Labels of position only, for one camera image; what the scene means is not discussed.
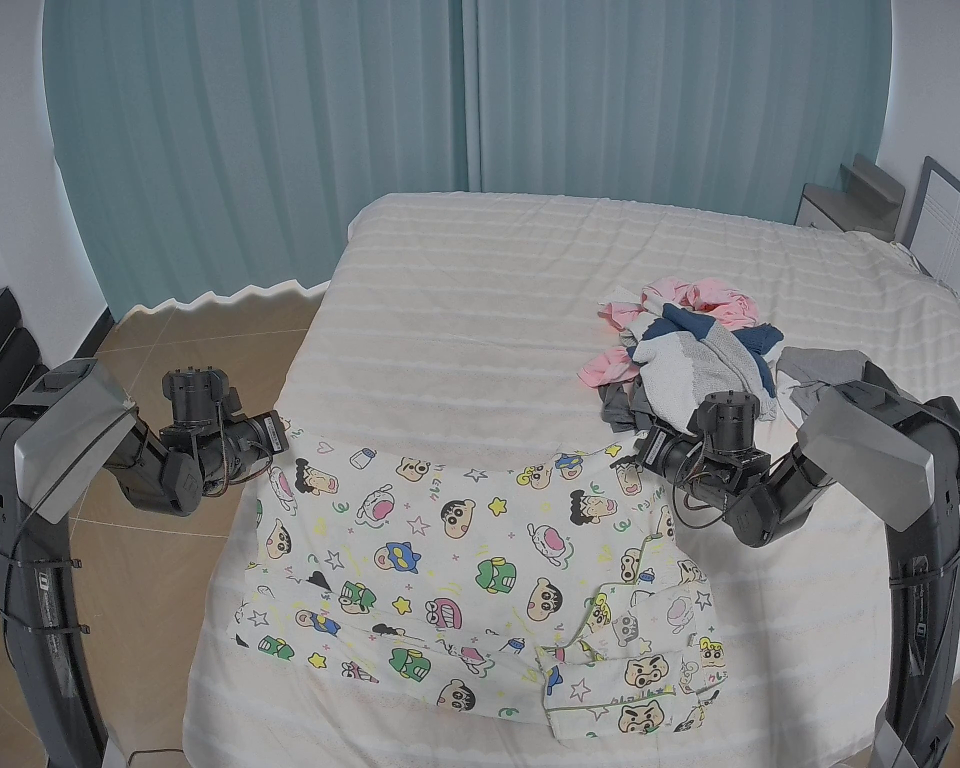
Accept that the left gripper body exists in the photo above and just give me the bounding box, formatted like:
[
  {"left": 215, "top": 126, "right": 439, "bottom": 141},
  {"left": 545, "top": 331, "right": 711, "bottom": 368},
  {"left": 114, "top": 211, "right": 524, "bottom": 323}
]
[{"left": 224, "top": 411, "right": 292, "bottom": 473}]

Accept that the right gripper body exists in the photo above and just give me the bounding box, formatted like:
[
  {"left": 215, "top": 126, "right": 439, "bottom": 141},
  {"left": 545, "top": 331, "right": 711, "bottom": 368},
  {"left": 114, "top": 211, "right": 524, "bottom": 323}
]
[{"left": 633, "top": 423, "right": 704, "bottom": 478}]

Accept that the white printed pyjama top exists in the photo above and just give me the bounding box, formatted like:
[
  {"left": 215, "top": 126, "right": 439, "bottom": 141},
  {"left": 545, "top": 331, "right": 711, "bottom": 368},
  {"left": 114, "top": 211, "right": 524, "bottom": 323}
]
[{"left": 227, "top": 431, "right": 726, "bottom": 745}]

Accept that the pile of clothes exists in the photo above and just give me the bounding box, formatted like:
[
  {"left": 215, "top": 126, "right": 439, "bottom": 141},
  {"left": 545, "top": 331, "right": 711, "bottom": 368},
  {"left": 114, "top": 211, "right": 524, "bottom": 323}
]
[{"left": 577, "top": 276, "right": 786, "bottom": 437}]

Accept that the bed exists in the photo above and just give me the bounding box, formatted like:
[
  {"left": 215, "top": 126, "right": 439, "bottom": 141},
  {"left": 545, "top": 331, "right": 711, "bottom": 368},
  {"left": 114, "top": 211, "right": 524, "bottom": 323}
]
[{"left": 183, "top": 156, "right": 960, "bottom": 768}]

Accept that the grey garment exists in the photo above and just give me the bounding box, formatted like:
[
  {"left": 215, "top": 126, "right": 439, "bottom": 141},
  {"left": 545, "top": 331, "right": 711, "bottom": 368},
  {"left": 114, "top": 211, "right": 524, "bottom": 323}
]
[{"left": 772, "top": 346, "right": 872, "bottom": 422}]

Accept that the black chest of drawers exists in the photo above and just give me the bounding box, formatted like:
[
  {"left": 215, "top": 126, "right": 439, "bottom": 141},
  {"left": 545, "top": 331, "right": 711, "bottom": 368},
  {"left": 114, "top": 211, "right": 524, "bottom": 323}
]
[{"left": 0, "top": 285, "right": 54, "bottom": 411}]

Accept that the blue-green curtain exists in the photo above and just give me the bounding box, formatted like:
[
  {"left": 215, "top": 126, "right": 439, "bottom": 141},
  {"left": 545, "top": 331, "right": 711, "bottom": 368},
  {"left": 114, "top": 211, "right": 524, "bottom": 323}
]
[
  {"left": 41, "top": 0, "right": 474, "bottom": 314},
  {"left": 465, "top": 0, "right": 894, "bottom": 228}
]

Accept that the grey bedside table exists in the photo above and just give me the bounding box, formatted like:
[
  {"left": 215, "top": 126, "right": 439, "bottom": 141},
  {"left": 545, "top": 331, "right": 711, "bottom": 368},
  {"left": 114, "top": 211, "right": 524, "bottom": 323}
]
[{"left": 796, "top": 153, "right": 908, "bottom": 243}]

